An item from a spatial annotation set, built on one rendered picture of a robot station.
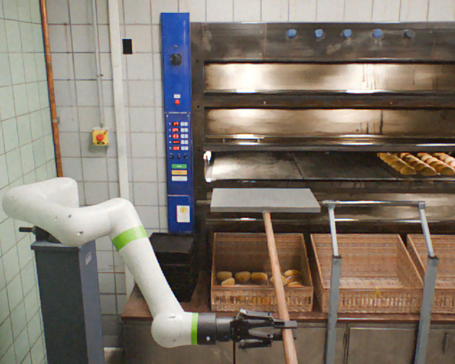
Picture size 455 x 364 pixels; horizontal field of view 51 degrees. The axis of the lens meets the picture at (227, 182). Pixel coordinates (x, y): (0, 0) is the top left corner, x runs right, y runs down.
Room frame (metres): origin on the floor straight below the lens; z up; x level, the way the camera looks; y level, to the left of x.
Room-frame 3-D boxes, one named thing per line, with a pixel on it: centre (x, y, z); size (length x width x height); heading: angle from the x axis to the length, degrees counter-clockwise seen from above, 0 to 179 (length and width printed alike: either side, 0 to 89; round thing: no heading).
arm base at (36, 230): (1.86, 0.73, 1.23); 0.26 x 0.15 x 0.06; 85
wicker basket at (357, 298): (2.52, -0.78, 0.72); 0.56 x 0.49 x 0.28; 90
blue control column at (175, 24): (3.74, 0.27, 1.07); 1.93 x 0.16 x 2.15; 179
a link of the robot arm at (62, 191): (1.84, 0.69, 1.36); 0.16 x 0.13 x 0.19; 136
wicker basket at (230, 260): (2.53, -0.19, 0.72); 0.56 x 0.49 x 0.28; 89
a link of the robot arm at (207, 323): (1.26, 0.06, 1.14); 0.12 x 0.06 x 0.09; 179
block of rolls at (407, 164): (3.21, -1.35, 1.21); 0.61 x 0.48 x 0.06; 179
